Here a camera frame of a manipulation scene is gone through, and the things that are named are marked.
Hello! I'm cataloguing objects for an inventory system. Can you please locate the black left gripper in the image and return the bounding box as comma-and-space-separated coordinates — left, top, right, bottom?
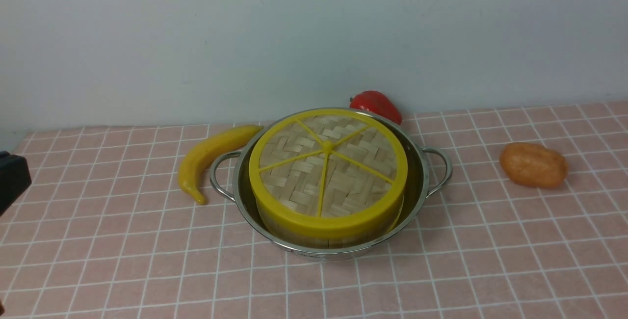
0, 151, 32, 215

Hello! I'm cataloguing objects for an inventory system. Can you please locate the yellow bamboo steamer basket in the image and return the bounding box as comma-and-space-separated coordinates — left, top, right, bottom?
256, 189, 404, 249

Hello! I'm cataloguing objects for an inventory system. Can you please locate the yellow woven steamer lid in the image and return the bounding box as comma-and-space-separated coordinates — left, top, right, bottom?
248, 108, 409, 239

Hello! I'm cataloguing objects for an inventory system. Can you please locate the stainless steel pot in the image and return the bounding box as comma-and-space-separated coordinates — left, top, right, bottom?
208, 108, 452, 261

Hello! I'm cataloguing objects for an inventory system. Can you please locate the pink checkered tablecloth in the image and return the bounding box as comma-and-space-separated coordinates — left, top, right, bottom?
0, 102, 628, 319

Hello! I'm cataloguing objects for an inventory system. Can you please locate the yellow toy banana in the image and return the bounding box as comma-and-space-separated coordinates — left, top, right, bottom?
178, 125, 264, 205

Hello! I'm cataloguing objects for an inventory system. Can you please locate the red toy bell pepper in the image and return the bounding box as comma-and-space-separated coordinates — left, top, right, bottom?
349, 90, 402, 125

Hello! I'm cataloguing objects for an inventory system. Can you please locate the orange toy potato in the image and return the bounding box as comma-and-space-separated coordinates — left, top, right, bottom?
499, 142, 569, 189

